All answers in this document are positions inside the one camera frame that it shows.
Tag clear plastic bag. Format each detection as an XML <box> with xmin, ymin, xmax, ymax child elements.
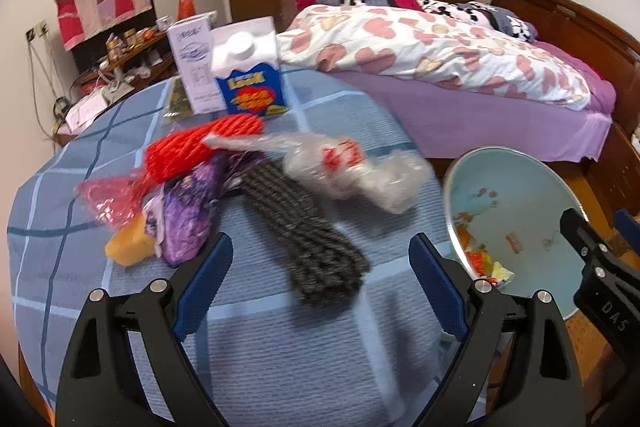
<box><xmin>205</xmin><ymin>132</ymin><xmax>433</xmax><ymax>215</ymax></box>

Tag wooden television cabinet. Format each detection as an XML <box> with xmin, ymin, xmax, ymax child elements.
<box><xmin>52</xmin><ymin>27</ymin><xmax>178</xmax><ymax>148</ymax></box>

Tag white purple milk carton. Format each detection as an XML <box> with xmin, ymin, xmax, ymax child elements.
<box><xmin>166</xmin><ymin>13</ymin><xmax>228</xmax><ymax>115</ymax></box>

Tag bed with purple sheet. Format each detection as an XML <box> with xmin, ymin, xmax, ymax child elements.
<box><xmin>325</xmin><ymin>39</ymin><xmax>618</xmax><ymax>162</ymax></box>

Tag cluster of small jars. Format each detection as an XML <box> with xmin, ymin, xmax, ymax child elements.
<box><xmin>104</xmin><ymin>28</ymin><xmax>151</xmax><ymax>58</ymax></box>

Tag light blue cartoon bucket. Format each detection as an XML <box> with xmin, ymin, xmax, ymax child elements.
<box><xmin>442</xmin><ymin>147</ymin><xmax>596</xmax><ymax>323</ymax></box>

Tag red patchwork cloth cover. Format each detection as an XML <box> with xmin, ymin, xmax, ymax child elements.
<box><xmin>54</xmin><ymin>0</ymin><xmax>153</xmax><ymax>52</ymax></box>

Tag yellow sponge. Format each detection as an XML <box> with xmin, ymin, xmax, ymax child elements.
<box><xmin>104</xmin><ymin>213</ymin><xmax>154</xmax><ymax>268</ymax></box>

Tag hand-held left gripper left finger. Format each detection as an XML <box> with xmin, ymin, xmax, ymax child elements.
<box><xmin>57</xmin><ymin>232</ymin><xmax>234</xmax><ymax>427</ymax></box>

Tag dark snack packet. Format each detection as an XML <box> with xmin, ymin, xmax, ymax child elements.
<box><xmin>162</xmin><ymin>77</ymin><xmax>193</xmax><ymax>120</ymax></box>

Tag hanging cables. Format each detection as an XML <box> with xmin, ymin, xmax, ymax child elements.
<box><xmin>27</xmin><ymin>37</ymin><xmax>71</xmax><ymax>138</ymax></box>

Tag blue white capped carton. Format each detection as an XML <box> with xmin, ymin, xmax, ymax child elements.
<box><xmin>211</xmin><ymin>17</ymin><xmax>291</xmax><ymax>120</ymax></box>

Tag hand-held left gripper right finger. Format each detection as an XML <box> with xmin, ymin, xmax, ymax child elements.
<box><xmin>408</xmin><ymin>233</ymin><xmax>586</xmax><ymax>427</ymax></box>

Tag black foam net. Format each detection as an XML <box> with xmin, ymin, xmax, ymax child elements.
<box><xmin>239</xmin><ymin>152</ymin><xmax>372</xmax><ymax>310</ymax></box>

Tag black television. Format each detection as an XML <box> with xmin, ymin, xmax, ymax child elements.
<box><xmin>70</xmin><ymin>7</ymin><xmax>156</xmax><ymax>75</ymax></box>

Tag wooden headboard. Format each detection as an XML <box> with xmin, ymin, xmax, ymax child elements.
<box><xmin>487</xmin><ymin>0</ymin><xmax>640</xmax><ymax>233</ymax></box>

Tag purple foil wrapper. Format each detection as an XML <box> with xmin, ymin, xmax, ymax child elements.
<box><xmin>152</xmin><ymin>154</ymin><xmax>231</xmax><ymax>269</ymax></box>

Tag white box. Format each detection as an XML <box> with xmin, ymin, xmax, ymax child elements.
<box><xmin>65</xmin><ymin>94</ymin><xmax>108</xmax><ymax>130</ymax></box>

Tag blue checked tablecloth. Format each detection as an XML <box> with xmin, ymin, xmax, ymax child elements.
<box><xmin>7</xmin><ymin>67</ymin><xmax>466</xmax><ymax>427</ymax></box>

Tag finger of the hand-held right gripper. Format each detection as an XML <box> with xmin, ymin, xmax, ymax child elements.
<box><xmin>559</xmin><ymin>208</ymin><xmax>618</xmax><ymax>268</ymax></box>
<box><xmin>614</xmin><ymin>208</ymin><xmax>640</xmax><ymax>258</ymax></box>

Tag red foam net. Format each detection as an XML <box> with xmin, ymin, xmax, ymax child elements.
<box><xmin>145</xmin><ymin>114</ymin><xmax>266</xmax><ymax>182</ymax></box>

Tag pink plastic bag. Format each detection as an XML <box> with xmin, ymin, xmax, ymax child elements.
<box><xmin>75</xmin><ymin>174</ymin><xmax>151</xmax><ymax>233</ymax></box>

